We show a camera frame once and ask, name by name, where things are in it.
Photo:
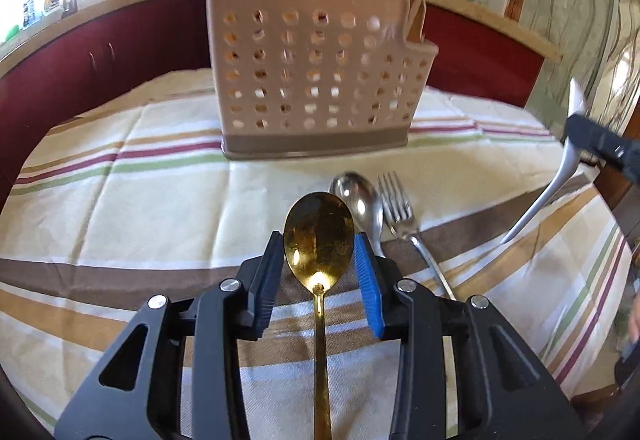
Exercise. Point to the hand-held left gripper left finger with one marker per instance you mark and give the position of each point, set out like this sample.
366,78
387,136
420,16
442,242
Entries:
265,290

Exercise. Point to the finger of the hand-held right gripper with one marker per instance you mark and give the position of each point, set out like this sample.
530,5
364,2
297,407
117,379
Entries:
595,140

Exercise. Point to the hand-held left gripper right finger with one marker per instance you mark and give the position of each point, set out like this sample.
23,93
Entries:
369,290

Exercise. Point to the white plastic spoon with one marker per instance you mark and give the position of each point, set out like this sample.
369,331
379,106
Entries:
565,170

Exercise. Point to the gold spoon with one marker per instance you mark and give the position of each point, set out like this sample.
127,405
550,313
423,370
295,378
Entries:
317,230

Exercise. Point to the beige plastic utensil holder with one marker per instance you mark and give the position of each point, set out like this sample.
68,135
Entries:
320,148

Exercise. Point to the silver fork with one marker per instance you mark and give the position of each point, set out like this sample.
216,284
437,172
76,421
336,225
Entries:
400,215

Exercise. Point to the silver spoon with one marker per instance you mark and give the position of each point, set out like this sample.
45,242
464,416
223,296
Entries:
357,205

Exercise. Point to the striped tablecloth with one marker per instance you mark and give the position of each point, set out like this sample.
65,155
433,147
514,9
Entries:
150,200

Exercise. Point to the red kitchen cabinet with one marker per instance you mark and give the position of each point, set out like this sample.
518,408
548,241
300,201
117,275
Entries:
100,50

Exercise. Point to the beige stone countertop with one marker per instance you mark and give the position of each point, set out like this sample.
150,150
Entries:
100,8

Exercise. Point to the dish soap bottle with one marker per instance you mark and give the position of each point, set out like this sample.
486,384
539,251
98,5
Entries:
29,10

